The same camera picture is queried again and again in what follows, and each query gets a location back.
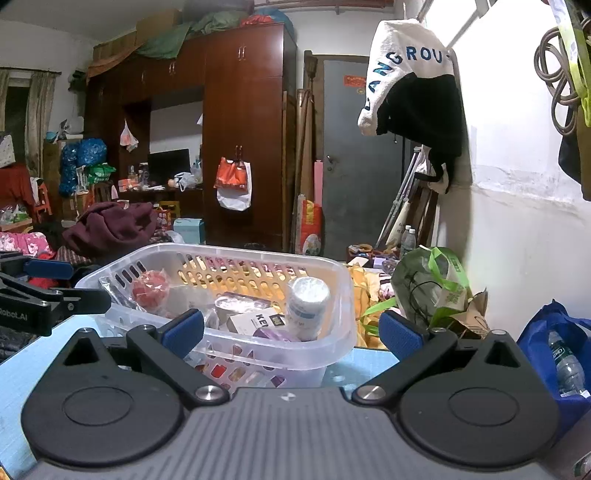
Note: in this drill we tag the metal crutches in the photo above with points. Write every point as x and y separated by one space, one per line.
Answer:
406 194

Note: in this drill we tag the black monitor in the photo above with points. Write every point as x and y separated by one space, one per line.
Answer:
168 166

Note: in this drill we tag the cardboard box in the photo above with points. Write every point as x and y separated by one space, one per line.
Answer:
115 48

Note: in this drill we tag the green shopping bag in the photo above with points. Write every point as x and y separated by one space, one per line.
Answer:
425 277

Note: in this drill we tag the maroon cloth pile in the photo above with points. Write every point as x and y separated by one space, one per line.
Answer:
111 228

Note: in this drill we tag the blue net bags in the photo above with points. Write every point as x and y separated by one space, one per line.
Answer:
83 161

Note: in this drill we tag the white round bottle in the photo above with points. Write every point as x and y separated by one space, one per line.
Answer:
307 309

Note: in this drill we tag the brown paper bag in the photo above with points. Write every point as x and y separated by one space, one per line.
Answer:
475 316

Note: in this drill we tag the teal box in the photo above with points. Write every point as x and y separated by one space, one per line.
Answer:
189 230

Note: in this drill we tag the small white hanging plastic bag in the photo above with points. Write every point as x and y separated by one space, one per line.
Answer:
128 136

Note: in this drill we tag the blue fabric bag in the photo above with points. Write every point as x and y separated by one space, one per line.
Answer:
535 355

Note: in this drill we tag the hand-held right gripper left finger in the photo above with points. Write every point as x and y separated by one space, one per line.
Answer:
184 330

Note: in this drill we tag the purple packet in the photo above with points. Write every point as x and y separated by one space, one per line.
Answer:
277 335

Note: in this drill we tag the clear bottle with white cap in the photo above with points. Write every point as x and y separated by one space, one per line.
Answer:
407 242

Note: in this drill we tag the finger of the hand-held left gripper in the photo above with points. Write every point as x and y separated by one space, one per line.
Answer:
48 268
83 301

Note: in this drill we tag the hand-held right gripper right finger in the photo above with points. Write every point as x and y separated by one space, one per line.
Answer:
401 334

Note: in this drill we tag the white box with black print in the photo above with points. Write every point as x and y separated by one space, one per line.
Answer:
254 321

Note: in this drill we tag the window curtain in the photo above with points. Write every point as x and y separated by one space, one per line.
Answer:
39 120

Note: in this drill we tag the red item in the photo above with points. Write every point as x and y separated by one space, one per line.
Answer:
150 286

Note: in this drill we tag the pink board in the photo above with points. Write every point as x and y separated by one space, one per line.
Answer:
318 182

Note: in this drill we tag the dark olive hanging bag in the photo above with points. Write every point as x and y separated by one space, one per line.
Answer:
575 161

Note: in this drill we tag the orange and white plastic bag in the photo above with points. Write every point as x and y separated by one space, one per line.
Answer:
233 180

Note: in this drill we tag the brown wooden wardrobe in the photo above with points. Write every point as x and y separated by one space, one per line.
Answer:
240 115

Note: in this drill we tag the grey metal door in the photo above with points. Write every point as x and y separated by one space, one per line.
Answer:
351 184

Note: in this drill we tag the orange patterned blanket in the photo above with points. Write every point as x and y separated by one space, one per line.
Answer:
367 295

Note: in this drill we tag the clear plastic basket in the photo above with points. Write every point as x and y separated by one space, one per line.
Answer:
332 332

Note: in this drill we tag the plastic water bottle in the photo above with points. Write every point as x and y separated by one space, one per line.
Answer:
565 369

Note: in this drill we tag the white and black hanging garment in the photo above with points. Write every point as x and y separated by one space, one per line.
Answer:
415 110

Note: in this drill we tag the pink patterned cloth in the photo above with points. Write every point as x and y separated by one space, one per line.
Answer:
23 243

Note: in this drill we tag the green cloth bundle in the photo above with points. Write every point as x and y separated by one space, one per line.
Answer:
184 34

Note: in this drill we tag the red and yellow sack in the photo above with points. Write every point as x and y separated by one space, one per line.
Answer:
310 226

